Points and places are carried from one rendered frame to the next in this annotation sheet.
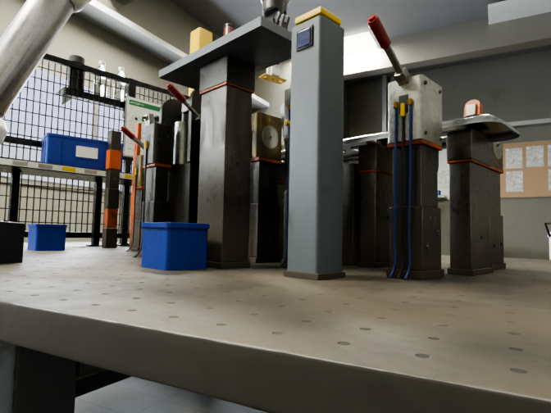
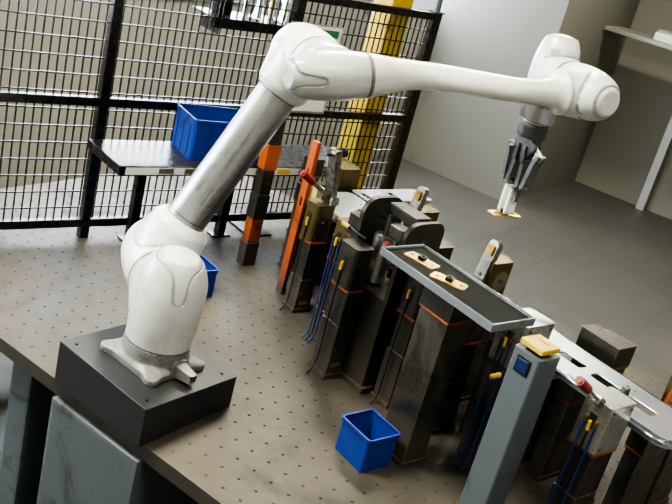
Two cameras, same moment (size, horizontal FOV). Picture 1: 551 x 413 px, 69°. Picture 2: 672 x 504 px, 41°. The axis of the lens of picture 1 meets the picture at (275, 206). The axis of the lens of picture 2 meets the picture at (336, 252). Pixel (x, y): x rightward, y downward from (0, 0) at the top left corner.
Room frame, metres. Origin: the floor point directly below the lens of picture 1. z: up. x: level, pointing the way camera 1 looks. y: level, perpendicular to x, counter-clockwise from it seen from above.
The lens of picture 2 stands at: (-1.00, 0.32, 1.90)
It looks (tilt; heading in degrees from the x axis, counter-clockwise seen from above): 22 degrees down; 2
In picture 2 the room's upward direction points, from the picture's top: 15 degrees clockwise
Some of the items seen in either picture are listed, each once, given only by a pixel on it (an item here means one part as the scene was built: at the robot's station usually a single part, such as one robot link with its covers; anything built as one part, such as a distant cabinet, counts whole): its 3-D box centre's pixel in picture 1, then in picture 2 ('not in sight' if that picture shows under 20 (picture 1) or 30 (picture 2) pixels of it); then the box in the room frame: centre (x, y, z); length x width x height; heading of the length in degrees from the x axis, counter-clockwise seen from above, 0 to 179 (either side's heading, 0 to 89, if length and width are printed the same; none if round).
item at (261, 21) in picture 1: (227, 61); (454, 284); (0.88, 0.11, 1.16); 0.37 x 0.14 x 0.02; 45
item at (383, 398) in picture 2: not in sight; (405, 338); (1.11, 0.17, 0.89); 0.12 x 0.07 x 0.38; 135
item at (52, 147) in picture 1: (82, 156); (227, 134); (1.75, 0.85, 1.10); 0.30 x 0.17 x 0.13; 127
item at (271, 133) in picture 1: (256, 189); (448, 362); (1.05, 0.05, 0.89); 0.12 x 0.08 x 0.38; 135
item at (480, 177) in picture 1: (470, 203); (634, 475); (0.84, -0.41, 0.84); 0.12 x 0.05 x 0.29; 135
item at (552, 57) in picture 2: not in sight; (556, 68); (1.20, 0.01, 1.63); 0.13 x 0.11 x 0.16; 27
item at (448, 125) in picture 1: (270, 164); (472, 292); (1.27, 0.02, 1.00); 1.38 x 0.22 x 0.02; 45
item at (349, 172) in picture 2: not in sight; (332, 214); (1.90, 0.47, 0.88); 0.08 x 0.08 x 0.36; 45
